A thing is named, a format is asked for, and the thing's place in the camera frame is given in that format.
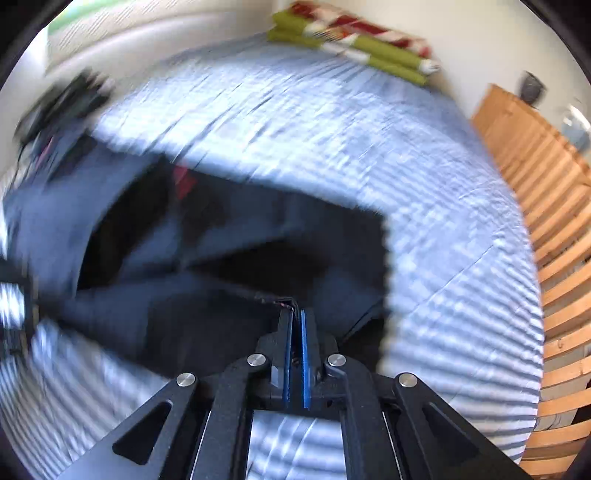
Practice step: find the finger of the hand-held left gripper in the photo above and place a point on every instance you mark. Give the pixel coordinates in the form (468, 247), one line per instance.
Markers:
(14, 279)

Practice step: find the landscape wall poster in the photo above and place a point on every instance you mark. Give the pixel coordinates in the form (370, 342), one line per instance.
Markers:
(74, 18)

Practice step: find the dark ceramic vase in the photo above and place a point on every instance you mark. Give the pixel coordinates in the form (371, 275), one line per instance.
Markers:
(531, 87)

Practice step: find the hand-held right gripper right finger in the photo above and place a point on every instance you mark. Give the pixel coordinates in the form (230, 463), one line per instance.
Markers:
(304, 360)

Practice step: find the red beige folded blanket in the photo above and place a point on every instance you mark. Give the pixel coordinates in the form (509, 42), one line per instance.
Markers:
(351, 23)

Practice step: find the dark grey folded garment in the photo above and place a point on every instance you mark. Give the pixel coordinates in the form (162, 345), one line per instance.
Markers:
(69, 99)

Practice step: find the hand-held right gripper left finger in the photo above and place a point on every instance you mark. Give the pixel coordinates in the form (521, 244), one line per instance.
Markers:
(287, 360)

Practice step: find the black garment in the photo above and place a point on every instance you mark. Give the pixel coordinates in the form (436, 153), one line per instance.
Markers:
(207, 258)

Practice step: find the green folded blanket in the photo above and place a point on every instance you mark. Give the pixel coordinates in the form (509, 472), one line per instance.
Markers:
(401, 71)
(383, 48)

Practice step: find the blue white striped bed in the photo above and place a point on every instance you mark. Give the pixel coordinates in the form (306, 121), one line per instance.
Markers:
(369, 161)

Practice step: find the wooden slatted rail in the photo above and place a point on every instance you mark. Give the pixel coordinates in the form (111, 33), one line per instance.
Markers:
(545, 184)

